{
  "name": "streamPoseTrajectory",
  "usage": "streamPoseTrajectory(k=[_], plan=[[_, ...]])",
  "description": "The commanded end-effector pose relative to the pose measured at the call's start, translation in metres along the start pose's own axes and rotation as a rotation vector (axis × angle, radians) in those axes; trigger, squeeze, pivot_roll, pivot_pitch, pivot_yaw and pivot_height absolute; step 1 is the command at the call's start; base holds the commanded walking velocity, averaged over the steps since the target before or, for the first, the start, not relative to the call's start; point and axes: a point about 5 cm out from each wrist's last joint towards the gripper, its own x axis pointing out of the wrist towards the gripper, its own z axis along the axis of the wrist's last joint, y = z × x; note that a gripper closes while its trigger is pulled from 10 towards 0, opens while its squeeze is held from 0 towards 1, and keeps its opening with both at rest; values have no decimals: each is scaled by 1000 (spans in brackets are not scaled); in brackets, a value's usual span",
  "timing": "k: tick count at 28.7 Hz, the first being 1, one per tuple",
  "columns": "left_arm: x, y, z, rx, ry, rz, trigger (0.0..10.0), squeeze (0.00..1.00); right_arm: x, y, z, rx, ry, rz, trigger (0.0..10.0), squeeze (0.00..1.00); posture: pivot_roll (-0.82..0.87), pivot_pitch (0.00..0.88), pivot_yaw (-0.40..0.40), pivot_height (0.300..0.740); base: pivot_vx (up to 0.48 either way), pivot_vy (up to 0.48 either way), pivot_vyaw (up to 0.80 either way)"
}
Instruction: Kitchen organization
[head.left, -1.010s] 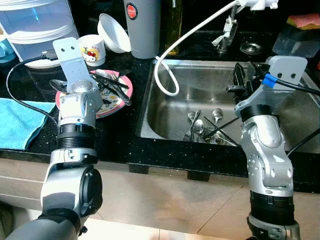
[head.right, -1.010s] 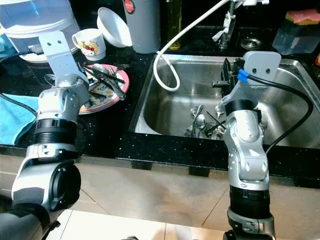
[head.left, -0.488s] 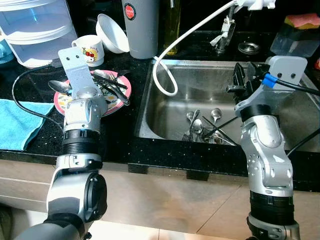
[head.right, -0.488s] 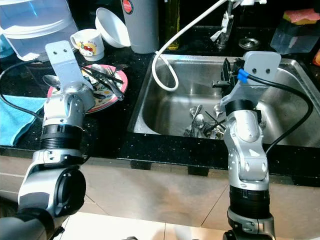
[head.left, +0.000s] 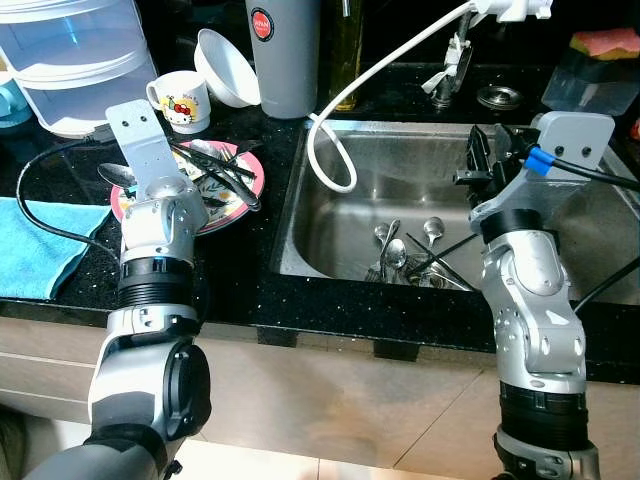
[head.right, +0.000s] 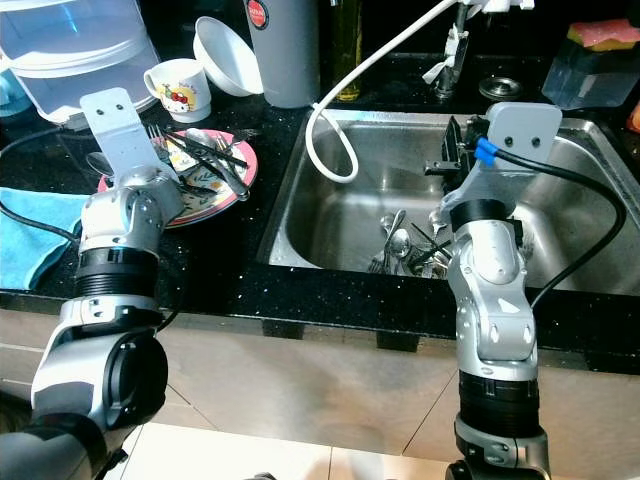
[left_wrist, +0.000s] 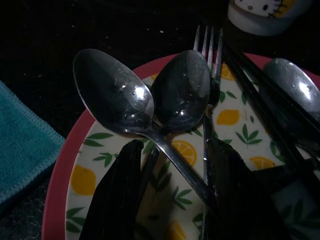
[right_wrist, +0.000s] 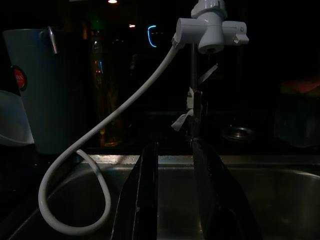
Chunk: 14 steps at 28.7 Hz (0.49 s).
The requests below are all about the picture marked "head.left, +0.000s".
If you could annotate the black chopstick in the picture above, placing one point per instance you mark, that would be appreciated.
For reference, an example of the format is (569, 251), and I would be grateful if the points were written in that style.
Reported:
(440, 263)

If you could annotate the stainless steel sink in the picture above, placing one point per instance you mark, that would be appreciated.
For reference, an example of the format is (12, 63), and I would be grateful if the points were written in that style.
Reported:
(340, 190)

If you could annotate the white stacked food container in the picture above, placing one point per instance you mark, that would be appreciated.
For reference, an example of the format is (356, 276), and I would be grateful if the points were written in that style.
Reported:
(70, 60)

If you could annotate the round metal strainer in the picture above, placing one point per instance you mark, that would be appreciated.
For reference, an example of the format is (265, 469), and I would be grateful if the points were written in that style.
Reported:
(500, 97)

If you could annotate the blue towel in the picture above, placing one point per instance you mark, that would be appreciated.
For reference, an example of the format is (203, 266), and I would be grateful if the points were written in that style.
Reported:
(45, 250)

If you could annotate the yellow oil bottle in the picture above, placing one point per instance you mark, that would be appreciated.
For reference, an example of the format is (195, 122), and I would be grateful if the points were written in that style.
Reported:
(347, 55)

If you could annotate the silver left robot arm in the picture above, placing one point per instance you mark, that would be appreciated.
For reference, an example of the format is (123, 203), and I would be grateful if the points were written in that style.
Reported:
(155, 225)

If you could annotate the white cartoon cat mug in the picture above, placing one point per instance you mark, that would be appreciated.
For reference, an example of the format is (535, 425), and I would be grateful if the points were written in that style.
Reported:
(185, 100)

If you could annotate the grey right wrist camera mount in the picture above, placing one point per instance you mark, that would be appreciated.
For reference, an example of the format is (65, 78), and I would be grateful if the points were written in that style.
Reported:
(578, 135)

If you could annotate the pink yellow sponge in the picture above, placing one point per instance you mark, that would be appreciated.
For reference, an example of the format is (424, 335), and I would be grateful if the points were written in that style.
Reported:
(605, 45)

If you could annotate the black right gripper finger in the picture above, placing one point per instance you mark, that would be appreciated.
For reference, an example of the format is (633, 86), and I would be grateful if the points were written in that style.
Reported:
(481, 148)
(505, 147)

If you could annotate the grey thermos with red logo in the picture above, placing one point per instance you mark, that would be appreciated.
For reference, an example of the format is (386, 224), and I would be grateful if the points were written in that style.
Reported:
(285, 70)

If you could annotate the chrome faucet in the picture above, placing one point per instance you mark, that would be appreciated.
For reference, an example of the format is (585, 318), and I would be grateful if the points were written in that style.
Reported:
(450, 80)

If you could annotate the white faucet filter head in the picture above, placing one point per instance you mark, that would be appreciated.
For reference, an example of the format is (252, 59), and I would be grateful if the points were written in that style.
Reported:
(510, 8)

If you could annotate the white bowl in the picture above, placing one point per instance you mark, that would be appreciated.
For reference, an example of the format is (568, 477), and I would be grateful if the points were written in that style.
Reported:
(230, 70)

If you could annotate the pink patterned plate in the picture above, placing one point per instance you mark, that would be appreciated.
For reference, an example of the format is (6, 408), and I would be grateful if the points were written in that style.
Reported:
(235, 205)

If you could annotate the clear plastic tub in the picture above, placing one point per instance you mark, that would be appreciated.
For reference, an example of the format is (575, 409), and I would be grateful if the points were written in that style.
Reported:
(590, 90)

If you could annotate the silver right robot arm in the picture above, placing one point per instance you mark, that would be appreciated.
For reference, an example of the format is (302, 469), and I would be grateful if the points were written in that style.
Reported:
(535, 300)

